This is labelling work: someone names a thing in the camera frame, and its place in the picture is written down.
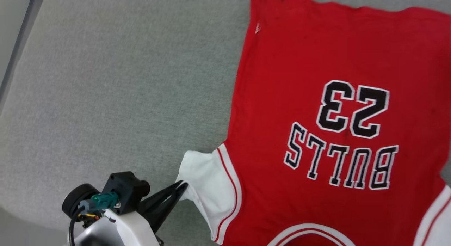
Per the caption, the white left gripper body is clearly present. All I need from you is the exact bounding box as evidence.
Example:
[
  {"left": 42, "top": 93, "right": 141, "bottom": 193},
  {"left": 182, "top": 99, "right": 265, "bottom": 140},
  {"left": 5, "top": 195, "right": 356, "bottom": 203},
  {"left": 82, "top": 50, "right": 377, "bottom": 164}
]
[{"left": 72, "top": 209, "right": 163, "bottom": 246}]

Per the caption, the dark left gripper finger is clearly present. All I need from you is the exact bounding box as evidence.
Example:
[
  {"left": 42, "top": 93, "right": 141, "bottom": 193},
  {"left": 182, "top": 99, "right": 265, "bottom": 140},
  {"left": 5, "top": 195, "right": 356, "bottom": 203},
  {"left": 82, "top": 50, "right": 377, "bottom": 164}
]
[
  {"left": 140, "top": 181, "right": 184, "bottom": 210},
  {"left": 149, "top": 183, "right": 189, "bottom": 233}
]

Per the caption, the red Bulls basketball jersey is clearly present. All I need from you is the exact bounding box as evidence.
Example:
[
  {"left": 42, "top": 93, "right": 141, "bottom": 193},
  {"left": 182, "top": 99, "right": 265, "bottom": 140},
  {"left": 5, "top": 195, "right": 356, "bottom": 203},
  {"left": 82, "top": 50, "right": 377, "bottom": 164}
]
[{"left": 176, "top": 0, "right": 451, "bottom": 246}]

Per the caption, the black round motor housing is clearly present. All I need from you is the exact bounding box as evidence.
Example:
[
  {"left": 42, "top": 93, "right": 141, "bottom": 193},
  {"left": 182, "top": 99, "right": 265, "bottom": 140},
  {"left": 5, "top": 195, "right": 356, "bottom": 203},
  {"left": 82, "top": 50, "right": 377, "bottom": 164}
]
[{"left": 62, "top": 184, "right": 101, "bottom": 218}]

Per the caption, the grey fabric sofa cushion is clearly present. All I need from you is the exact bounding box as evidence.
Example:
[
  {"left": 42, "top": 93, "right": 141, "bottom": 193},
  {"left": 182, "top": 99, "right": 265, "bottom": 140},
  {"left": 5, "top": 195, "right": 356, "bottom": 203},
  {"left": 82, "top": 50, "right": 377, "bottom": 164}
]
[{"left": 0, "top": 0, "right": 451, "bottom": 246}]

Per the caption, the black cable with teal connector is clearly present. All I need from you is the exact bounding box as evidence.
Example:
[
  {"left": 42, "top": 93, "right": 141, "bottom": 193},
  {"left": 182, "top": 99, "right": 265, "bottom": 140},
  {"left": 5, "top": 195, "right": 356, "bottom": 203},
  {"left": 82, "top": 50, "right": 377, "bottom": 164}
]
[{"left": 69, "top": 191, "right": 119, "bottom": 246}]

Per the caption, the grey metal sofa frame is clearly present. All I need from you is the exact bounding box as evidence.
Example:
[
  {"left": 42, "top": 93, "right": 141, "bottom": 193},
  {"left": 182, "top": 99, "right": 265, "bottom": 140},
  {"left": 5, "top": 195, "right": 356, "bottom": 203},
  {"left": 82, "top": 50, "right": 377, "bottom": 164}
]
[{"left": 0, "top": 0, "right": 47, "bottom": 105}]

